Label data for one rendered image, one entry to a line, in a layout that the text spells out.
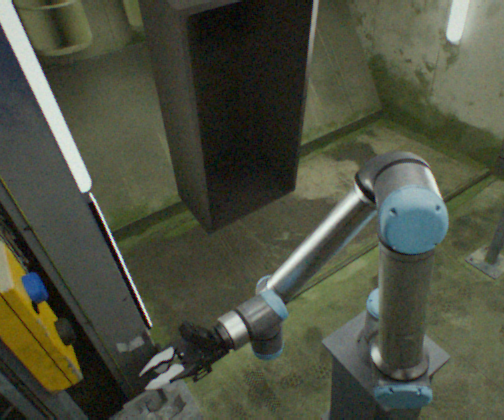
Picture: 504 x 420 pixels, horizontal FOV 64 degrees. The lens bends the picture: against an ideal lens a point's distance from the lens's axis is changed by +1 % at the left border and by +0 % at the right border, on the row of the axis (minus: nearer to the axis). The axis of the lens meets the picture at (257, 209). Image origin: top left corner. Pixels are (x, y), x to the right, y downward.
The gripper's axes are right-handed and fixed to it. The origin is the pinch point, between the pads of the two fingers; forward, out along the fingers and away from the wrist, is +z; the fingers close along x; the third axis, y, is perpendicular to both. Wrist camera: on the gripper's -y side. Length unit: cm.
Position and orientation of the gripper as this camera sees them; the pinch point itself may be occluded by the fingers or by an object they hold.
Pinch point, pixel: (147, 378)
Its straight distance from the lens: 102.5
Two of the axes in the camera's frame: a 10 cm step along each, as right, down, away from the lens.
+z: -8.3, 4.2, -3.7
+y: 0.9, 7.6, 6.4
